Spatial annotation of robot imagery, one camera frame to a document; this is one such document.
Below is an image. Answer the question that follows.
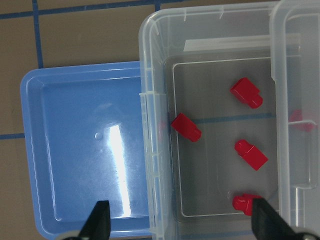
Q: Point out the blue plastic tray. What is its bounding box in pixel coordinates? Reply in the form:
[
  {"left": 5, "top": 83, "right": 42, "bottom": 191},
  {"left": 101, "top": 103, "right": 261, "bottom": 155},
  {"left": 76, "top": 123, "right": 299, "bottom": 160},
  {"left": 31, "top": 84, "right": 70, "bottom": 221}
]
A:
[{"left": 20, "top": 61, "right": 150, "bottom": 240}]

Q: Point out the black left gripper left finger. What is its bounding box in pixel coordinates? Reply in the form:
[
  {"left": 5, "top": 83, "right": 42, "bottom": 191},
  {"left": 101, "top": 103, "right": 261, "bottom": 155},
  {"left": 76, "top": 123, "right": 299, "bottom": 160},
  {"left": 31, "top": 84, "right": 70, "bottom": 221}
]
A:
[{"left": 79, "top": 200, "right": 111, "bottom": 238}]

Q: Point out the clear plastic storage box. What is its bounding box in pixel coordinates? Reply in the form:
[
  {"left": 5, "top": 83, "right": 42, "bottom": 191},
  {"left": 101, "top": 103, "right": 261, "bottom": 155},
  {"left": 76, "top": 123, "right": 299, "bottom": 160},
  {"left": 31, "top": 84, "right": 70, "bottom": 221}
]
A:
[{"left": 139, "top": 0, "right": 281, "bottom": 240}]

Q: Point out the clear plastic box lid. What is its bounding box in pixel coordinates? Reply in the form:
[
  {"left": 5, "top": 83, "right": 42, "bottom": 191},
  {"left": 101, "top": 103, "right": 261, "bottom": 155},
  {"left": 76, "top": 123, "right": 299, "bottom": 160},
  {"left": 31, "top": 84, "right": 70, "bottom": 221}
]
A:
[{"left": 269, "top": 0, "right": 320, "bottom": 235}]

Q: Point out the red block under lid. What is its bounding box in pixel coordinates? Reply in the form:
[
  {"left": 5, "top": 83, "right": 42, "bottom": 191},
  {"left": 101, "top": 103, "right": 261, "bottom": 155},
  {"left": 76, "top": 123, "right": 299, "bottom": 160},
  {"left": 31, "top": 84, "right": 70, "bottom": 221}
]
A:
[{"left": 288, "top": 109, "right": 316, "bottom": 133}]

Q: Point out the red block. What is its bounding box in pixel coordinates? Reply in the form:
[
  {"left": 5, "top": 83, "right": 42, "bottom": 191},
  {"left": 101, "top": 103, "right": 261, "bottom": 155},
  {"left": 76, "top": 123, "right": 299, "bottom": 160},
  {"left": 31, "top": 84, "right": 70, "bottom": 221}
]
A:
[
  {"left": 288, "top": 109, "right": 316, "bottom": 133},
  {"left": 232, "top": 193, "right": 262, "bottom": 216},
  {"left": 171, "top": 113, "right": 202, "bottom": 142},
  {"left": 234, "top": 139, "right": 269, "bottom": 171},
  {"left": 229, "top": 77, "right": 263, "bottom": 109}
]

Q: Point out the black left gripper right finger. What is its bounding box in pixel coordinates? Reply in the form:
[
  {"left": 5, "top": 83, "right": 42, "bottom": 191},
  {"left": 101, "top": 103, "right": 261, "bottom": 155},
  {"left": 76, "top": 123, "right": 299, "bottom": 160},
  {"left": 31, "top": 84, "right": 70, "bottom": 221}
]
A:
[{"left": 251, "top": 198, "right": 303, "bottom": 240}]

